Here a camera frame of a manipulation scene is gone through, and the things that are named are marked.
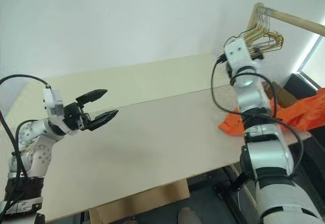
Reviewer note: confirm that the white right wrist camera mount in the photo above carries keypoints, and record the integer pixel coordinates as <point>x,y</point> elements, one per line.
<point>237,53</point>

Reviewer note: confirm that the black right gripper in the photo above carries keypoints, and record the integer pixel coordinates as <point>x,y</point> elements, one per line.
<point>258,55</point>

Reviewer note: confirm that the brown cardboard piece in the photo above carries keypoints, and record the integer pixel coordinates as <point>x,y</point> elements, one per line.
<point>285,97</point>

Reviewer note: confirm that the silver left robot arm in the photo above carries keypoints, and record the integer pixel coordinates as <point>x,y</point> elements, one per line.
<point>38,155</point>

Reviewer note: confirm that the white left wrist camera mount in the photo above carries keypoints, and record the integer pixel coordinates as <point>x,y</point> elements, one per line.
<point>52,102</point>

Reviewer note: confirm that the wooden clothes rack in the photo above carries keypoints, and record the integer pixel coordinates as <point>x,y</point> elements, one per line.
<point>292,19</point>

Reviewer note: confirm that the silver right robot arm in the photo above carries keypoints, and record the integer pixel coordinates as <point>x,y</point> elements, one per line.
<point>269,153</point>

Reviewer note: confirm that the bright window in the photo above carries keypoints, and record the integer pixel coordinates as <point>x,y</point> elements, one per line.
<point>314,56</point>

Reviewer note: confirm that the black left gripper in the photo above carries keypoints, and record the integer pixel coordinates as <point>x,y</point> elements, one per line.
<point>75,117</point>

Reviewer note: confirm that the black metal table frame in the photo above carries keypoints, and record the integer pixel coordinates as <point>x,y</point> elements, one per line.
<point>218,183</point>

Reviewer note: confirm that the orange shorts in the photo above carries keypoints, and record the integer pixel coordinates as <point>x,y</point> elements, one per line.
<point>304,112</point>

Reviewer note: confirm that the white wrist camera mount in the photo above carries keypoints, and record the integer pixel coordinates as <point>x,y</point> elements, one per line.
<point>237,53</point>
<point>52,102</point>

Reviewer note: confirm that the cardboard box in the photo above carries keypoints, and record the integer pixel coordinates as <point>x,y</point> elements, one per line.
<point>152,198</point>

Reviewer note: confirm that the beige rounded shape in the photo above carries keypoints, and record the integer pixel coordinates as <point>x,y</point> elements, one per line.
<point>188,216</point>

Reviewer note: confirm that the black box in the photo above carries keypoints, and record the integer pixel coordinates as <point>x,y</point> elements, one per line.
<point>299,84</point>

